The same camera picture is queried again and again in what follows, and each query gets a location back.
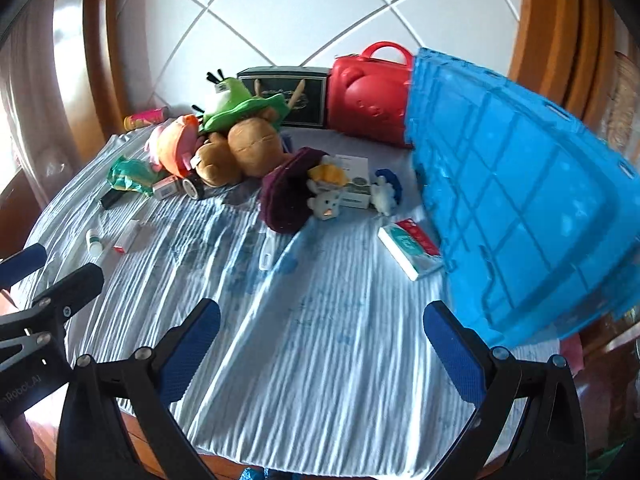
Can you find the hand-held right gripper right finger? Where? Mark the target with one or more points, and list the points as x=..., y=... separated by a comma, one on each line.
x=452, y=352

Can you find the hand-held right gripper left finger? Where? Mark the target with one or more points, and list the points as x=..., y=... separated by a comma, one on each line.
x=192, y=345

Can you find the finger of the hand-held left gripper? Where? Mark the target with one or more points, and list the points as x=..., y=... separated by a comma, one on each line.
x=22, y=265
x=70, y=287

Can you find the green plastic bag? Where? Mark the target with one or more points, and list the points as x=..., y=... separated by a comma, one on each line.
x=130, y=175

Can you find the blue plastic crate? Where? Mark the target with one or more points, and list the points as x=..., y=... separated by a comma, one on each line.
x=500, y=185

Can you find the pig plush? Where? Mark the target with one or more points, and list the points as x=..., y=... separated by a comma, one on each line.
x=172, y=145

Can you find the wooden desktop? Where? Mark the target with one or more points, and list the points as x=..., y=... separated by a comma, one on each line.
x=42, y=425

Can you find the small white bottle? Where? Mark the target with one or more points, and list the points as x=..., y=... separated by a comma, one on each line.
x=93, y=240

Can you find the red and white small box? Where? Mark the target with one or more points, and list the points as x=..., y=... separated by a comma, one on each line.
x=127, y=237

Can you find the black flat item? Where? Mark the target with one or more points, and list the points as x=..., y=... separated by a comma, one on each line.
x=112, y=199

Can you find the white striped tablecloth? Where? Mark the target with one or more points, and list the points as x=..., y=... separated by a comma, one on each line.
x=300, y=335

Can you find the white tube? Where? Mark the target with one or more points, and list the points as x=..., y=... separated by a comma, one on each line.
x=266, y=255

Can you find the black tape roll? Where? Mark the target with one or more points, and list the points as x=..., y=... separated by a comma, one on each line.
x=192, y=187

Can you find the blue and white plush toy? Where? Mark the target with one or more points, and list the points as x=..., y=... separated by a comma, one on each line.
x=385, y=195

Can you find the pink can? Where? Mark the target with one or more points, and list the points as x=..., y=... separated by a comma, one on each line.
x=145, y=119

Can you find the small white plush toy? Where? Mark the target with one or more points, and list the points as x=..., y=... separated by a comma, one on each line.
x=325, y=205

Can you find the brown bear plush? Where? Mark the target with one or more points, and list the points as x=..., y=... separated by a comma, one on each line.
x=250, y=147

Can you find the white cardboard box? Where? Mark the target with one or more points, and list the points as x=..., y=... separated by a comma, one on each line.
x=357, y=170

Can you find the yellow and white plush toy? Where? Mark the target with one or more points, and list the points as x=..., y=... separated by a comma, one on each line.
x=327, y=174

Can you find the green bird plush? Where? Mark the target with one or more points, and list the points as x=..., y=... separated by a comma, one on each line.
x=225, y=105

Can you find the red plastic carry case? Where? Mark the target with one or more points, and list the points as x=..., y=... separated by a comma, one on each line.
x=365, y=100

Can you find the black printed box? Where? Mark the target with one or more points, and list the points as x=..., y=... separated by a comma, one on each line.
x=310, y=102

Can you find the rolled patterned mat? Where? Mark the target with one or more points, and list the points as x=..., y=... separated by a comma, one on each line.
x=625, y=105

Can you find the wooden door frame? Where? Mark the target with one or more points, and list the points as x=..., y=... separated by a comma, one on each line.
x=102, y=35
x=560, y=25

